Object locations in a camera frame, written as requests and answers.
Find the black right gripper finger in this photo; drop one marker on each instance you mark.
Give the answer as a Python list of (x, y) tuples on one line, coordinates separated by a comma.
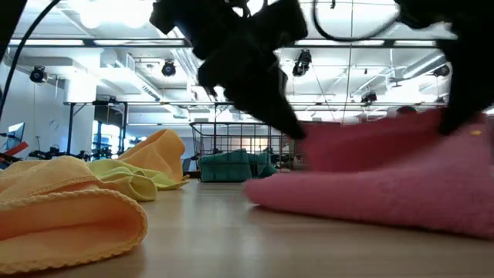
[(455, 119)]

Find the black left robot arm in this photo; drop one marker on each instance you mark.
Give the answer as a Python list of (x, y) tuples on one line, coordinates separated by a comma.
[(9, 19)]

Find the red flat strip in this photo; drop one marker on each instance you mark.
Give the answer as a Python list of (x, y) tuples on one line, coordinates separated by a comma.
[(15, 150)]

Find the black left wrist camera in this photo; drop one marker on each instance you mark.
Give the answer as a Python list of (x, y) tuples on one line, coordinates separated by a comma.
[(278, 23)]

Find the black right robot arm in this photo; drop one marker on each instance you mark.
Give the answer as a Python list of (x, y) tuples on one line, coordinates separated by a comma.
[(444, 13)]

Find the pink microfiber towel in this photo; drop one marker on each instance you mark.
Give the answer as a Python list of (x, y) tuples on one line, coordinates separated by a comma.
[(386, 185)]

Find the orange microfiber towel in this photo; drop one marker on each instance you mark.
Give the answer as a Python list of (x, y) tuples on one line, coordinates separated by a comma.
[(58, 220), (162, 150)]

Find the person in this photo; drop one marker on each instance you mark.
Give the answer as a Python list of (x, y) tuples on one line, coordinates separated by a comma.
[(406, 111)]

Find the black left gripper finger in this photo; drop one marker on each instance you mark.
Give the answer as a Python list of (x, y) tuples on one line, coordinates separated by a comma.
[(278, 117)]

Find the lit tilted monitor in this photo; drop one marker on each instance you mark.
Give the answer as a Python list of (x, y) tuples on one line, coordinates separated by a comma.
[(15, 135)]

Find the black hanging camera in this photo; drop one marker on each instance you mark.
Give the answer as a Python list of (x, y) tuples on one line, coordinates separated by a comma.
[(302, 63), (369, 97), (38, 74), (168, 69), (441, 71)]

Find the grey office chair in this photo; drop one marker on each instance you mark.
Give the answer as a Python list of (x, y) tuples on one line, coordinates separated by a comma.
[(187, 165)]

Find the teal microfiber towel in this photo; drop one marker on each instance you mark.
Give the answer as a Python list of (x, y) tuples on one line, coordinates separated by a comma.
[(224, 168)]

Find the black frame stand with box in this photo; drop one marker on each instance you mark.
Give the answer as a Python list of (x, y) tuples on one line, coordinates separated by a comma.
[(109, 116)]

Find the yellow microfiber towel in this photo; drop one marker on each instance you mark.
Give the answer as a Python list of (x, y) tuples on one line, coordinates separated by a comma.
[(127, 181)]

